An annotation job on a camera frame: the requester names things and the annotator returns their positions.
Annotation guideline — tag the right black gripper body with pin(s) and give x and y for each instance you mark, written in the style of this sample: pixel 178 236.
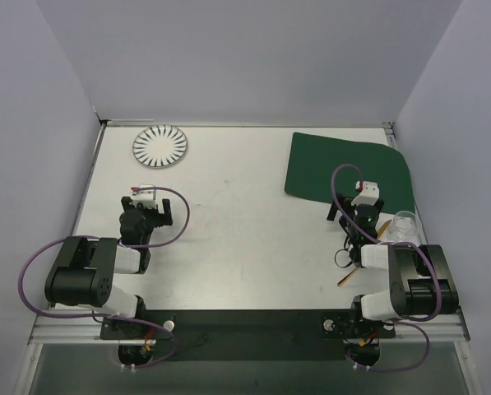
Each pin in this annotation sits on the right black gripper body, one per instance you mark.
pixel 354 211

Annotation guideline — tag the white blue striped plate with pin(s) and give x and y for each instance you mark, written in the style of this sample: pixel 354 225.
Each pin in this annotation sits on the white blue striped plate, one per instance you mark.
pixel 160 146

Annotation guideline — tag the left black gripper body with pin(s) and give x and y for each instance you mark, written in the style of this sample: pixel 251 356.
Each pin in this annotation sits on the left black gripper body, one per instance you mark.
pixel 147 207

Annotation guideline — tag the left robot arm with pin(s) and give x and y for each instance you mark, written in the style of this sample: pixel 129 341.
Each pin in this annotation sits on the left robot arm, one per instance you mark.
pixel 82 274

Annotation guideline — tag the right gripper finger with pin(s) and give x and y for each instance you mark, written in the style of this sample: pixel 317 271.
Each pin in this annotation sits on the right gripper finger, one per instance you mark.
pixel 379 205
pixel 334 208

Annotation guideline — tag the gold fork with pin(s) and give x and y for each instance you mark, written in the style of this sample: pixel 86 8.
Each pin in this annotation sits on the gold fork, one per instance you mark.
pixel 342 281

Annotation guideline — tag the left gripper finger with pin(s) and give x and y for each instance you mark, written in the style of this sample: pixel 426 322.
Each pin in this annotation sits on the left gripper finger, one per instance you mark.
pixel 125 201
pixel 166 216

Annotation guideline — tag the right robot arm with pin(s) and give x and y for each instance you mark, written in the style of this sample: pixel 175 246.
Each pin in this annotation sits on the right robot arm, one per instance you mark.
pixel 420 284

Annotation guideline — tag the clear drinking glass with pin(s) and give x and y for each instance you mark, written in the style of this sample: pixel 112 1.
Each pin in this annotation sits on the clear drinking glass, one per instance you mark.
pixel 403 228

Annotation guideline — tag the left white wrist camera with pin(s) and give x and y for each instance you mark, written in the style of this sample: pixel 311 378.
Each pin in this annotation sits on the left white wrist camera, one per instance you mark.
pixel 144 196

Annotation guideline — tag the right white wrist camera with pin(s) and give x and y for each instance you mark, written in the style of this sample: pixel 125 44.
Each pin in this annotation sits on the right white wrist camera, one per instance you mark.
pixel 368 193

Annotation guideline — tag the aluminium front rail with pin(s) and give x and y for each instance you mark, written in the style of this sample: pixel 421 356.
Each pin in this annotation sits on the aluminium front rail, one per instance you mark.
pixel 444 328

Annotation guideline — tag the gold knife green handle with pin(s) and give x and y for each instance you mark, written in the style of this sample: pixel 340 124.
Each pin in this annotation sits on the gold knife green handle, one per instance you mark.
pixel 383 228

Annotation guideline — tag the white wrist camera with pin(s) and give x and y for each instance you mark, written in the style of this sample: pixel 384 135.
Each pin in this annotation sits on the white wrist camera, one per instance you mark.
pixel 368 193
pixel 144 196

